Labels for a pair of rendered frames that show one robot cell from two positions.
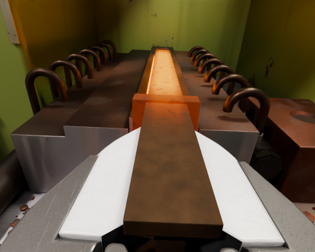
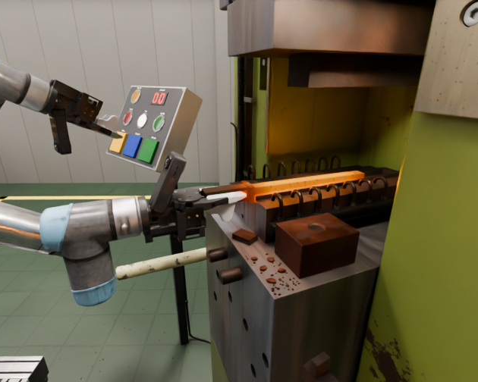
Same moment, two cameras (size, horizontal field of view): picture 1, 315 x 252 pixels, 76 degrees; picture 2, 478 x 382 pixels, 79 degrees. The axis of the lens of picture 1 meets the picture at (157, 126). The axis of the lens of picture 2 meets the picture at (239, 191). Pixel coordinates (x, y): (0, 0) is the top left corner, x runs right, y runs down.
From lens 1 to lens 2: 0.56 m
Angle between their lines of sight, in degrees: 61
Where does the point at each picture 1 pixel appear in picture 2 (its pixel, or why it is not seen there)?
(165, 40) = not seen: hidden behind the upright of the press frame
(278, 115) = (307, 220)
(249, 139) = (264, 211)
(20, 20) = (271, 142)
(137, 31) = (390, 151)
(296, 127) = (296, 223)
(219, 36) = not seen: hidden behind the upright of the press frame
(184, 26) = not seen: hidden behind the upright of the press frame
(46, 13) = (292, 138)
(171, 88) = (266, 185)
